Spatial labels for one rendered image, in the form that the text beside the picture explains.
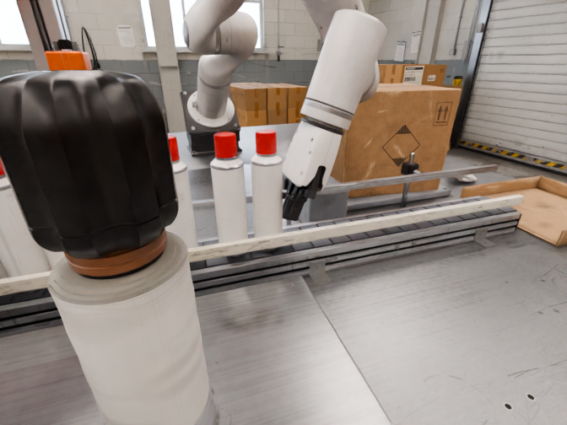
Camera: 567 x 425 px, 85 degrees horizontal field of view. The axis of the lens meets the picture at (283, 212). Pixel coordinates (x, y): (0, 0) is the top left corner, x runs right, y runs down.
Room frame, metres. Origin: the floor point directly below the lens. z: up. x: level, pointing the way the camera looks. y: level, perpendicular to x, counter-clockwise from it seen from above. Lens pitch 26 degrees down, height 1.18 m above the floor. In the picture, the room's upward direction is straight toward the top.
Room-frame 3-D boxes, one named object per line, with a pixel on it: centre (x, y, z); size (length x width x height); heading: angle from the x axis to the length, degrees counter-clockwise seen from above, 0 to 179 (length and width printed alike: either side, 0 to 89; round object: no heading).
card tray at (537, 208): (0.73, -0.68, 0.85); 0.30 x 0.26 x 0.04; 108
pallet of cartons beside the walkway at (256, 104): (4.52, 0.31, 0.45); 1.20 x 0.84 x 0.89; 25
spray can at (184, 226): (0.45, 0.17, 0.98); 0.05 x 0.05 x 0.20
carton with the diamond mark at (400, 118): (0.92, -0.27, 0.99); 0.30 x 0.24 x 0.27; 103
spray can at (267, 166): (0.49, 0.03, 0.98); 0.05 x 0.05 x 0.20
